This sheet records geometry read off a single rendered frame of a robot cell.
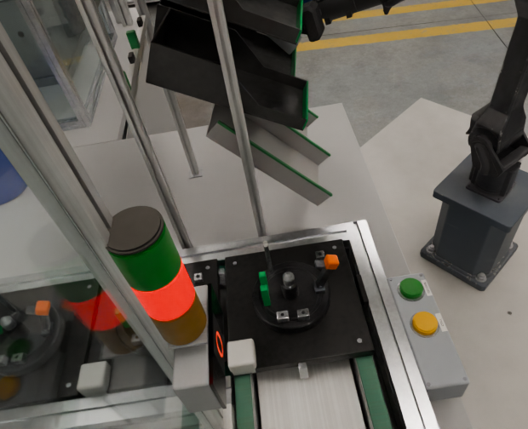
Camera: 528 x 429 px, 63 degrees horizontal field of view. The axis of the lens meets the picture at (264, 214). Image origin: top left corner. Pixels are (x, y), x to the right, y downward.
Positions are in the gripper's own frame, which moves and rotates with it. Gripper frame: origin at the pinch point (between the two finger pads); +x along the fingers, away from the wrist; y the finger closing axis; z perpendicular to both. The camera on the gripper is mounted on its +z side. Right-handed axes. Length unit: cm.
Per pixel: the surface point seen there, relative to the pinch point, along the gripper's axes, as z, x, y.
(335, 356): -40, -4, 50
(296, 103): -11.3, 0.3, 14.7
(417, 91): -117, -4, -191
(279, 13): 5.2, -2.8, 16.0
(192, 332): -8, -1, 67
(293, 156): -25.0, 6.9, 10.6
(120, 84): 7.1, 18.9, 33.3
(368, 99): -109, 26, -181
